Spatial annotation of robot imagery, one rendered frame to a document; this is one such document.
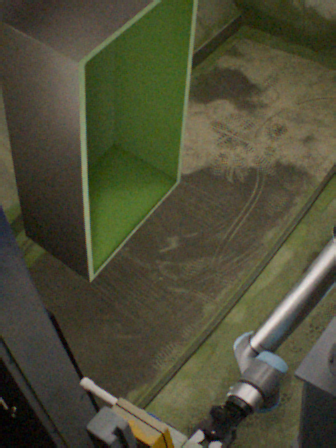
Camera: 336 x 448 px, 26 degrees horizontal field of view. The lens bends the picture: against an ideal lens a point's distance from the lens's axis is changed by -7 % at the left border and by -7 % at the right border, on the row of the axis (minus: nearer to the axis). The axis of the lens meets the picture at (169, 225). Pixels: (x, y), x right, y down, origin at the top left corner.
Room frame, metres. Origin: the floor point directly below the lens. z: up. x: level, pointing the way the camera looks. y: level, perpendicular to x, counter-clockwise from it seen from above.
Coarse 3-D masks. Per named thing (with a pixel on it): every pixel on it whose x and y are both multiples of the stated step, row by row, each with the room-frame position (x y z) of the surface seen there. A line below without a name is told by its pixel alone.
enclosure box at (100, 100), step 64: (64, 0) 1.91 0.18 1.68; (128, 0) 1.89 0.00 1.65; (192, 0) 2.10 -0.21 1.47; (0, 64) 1.88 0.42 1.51; (64, 64) 1.67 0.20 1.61; (128, 64) 2.34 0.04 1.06; (64, 128) 1.72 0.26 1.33; (128, 128) 2.39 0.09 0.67; (64, 192) 1.78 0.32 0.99; (128, 192) 2.20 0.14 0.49; (64, 256) 1.87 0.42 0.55
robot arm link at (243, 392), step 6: (240, 384) 0.88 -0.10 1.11; (246, 384) 0.88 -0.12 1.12; (234, 390) 0.87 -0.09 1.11; (240, 390) 0.86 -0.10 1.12; (246, 390) 0.86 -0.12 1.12; (252, 390) 0.86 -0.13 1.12; (228, 396) 0.87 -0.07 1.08; (234, 396) 0.86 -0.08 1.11; (240, 396) 0.85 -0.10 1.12; (246, 396) 0.84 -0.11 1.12; (252, 396) 0.84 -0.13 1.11; (258, 396) 0.84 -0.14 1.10; (246, 402) 0.83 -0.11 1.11; (252, 402) 0.83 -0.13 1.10; (258, 402) 0.83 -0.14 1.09; (252, 408) 0.82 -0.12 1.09; (252, 414) 0.81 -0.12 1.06
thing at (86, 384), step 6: (84, 384) 0.95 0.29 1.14; (90, 384) 0.95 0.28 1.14; (90, 390) 0.93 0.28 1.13; (96, 390) 0.93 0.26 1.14; (102, 390) 0.93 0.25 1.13; (102, 396) 0.91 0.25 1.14; (108, 396) 0.90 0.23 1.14; (108, 402) 0.89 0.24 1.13; (114, 402) 0.88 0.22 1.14; (168, 426) 0.79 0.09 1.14; (174, 432) 0.76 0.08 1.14; (174, 438) 0.75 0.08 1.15; (180, 438) 0.75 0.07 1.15; (186, 438) 0.75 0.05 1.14; (174, 444) 0.73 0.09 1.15; (180, 444) 0.73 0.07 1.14; (186, 444) 0.73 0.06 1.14; (192, 444) 0.72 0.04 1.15; (198, 444) 0.72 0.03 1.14
